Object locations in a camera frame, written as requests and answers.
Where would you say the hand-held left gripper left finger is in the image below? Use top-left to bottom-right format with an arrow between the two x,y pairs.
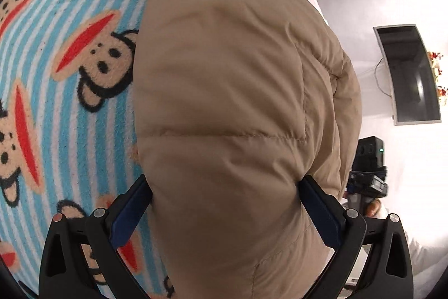
38,174 -> 153,299

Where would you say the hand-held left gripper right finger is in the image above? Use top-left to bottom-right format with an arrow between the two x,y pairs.
299,176 -> 414,299

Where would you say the tan puffer jacket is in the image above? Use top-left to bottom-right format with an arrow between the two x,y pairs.
133,0 -> 363,299

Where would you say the person's right hand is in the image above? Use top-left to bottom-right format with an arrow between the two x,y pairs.
364,199 -> 383,217

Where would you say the black box with green light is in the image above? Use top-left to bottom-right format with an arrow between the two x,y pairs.
352,136 -> 386,173

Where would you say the curved monitor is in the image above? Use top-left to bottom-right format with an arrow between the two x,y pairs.
373,24 -> 442,126

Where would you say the red flower decoration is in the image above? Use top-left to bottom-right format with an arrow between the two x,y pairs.
427,50 -> 448,96

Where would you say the monkey printed striped blanket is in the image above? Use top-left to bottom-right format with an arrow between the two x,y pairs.
0,0 -> 176,299

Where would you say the thin monitor cable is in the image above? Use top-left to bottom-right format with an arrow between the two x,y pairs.
374,57 -> 393,98

